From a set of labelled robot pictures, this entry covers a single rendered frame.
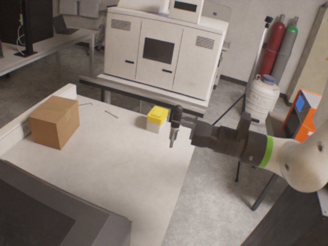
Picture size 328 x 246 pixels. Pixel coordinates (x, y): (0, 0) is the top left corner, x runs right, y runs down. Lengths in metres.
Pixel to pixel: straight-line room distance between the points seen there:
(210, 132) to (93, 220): 0.36
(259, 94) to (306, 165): 2.81
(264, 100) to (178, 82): 1.87
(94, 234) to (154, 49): 1.35
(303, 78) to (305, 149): 4.05
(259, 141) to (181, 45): 1.10
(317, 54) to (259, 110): 1.71
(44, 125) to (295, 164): 0.99
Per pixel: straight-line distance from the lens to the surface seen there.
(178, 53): 1.60
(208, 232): 2.00
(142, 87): 1.73
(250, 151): 0.60
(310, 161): 0.51
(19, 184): 0.65
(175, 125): 0.62
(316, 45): 4.44
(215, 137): 0.60
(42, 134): 1.16
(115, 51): 1.78
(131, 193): 0.96
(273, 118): 2.29
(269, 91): 3.28
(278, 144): 0.63
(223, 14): 4.36
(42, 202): 0.59
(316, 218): 0.89
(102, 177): 1.01
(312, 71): 4.55
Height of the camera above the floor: 1.67
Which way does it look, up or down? 34 degrees down
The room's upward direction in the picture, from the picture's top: 11 degrees clockwise
